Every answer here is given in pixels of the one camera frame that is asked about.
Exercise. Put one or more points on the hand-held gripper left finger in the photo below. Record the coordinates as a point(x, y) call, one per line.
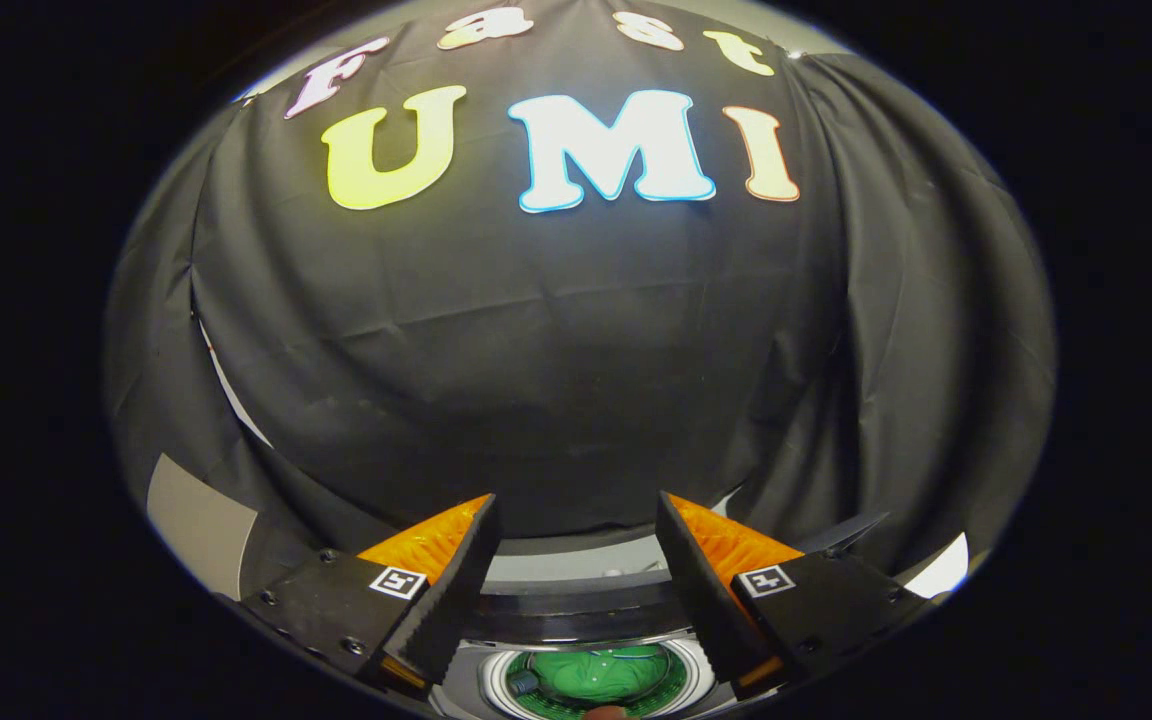
point(456, 590)

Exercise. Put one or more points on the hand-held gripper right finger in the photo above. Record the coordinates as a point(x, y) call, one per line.
point(701, 600)

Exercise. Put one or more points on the grey washing machine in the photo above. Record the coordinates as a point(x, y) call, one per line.
point(576, 565)

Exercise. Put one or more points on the green polo shirt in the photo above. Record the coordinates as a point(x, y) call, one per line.
point(601, 672)

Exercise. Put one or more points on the grey cabinet with dark top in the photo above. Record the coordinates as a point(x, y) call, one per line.
point(201, 525)

